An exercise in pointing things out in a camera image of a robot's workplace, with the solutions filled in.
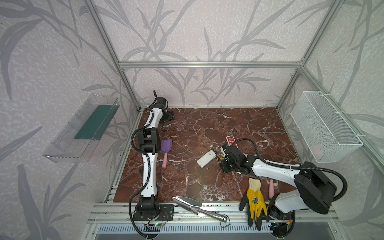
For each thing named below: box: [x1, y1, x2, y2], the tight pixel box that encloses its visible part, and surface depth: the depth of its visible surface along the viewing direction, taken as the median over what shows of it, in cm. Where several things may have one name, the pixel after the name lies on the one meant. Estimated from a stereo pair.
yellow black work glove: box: [239, 177, 269, 231], surface depth 75 cm
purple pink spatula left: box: [161, 139, 173, 169], surface depth 99 cm
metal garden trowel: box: [172, 196, 227, 223], surface depth 75 cm
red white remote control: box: [226, 135, 236, 147], surface depth 104 cm
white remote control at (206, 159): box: [196, 150, 217, 169], surface depth 93 cm
